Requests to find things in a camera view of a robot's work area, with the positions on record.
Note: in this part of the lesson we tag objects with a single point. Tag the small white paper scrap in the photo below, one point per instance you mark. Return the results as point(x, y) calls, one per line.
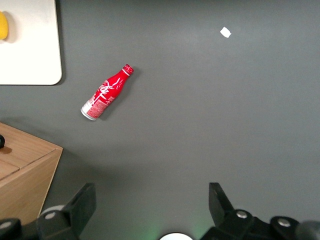
point(225, 32)

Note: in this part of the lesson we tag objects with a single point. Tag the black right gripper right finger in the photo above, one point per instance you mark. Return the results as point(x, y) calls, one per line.
point(222, 207)

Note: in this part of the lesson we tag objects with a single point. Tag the yellow lemon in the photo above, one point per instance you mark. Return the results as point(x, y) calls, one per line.
point(2, 26)

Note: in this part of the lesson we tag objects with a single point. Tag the red coke bottle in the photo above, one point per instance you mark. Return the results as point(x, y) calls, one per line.
point(105, 93)

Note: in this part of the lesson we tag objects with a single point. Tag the light wooden box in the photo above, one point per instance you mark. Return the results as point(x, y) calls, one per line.
point(22, 175)

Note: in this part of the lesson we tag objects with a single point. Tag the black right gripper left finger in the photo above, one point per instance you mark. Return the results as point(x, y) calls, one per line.
point(75, 212)

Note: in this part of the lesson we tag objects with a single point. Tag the cream white plastic tray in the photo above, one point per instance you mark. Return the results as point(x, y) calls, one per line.
point(30, 50)

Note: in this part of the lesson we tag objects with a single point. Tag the black knob on wooden box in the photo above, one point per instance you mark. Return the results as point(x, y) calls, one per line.
point(2, 142)

